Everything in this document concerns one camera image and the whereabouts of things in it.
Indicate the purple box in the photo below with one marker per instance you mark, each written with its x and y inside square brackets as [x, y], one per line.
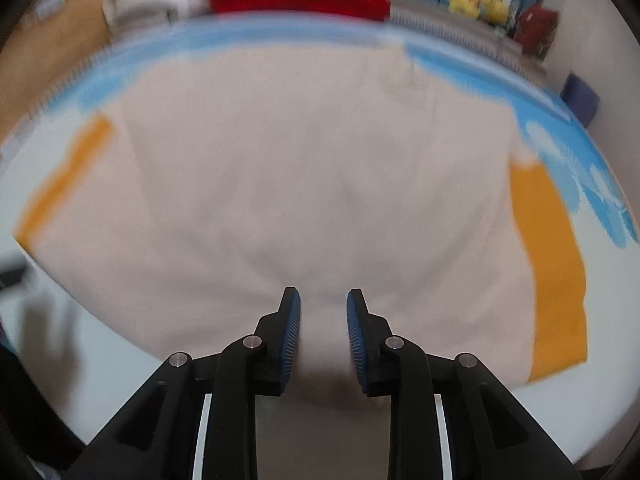
[580, 100]

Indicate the blue white patterned bed sheet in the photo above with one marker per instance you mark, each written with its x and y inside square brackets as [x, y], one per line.
[590, 180]

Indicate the grey patterned headboard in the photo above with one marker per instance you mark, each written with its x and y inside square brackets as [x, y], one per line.
[450, 22]

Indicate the light blue bed edge padding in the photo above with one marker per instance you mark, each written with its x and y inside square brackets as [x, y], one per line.
[280, 27]

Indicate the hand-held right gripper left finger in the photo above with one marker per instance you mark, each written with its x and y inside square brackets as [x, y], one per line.
[291, 335]

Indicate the beige and orange hooded jacket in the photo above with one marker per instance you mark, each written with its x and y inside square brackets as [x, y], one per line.
[300, 170]

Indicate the dark red cushion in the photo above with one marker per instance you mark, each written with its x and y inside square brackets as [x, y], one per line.
[537, 30]

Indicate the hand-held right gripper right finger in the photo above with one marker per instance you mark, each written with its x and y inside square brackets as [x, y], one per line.
[356, 335]

